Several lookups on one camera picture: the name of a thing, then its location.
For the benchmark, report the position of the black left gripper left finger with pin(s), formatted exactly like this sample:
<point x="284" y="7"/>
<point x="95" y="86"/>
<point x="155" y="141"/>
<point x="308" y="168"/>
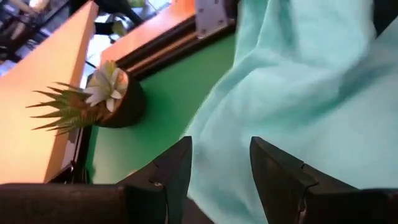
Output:
<point x="140" y="202"/>

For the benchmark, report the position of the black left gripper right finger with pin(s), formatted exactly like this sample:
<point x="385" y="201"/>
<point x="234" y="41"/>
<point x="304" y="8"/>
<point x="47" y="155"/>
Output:
<point x="311" y="202"/>

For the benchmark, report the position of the light blue garment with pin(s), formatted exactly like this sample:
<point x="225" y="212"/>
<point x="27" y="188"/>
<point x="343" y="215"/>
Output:
<point x="295" y="93"/>

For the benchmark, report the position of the small potted succulent plant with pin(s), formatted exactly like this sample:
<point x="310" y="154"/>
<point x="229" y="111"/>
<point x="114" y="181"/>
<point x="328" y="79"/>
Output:
<point x="118" y="99"/>

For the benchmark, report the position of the light wood table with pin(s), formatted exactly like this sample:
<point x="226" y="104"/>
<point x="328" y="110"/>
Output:
<point x="31" y="124"/>

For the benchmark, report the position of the butcher-block table side board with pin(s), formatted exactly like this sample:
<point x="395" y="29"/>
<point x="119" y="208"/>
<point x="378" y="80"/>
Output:
<point x="149" y="31"/>

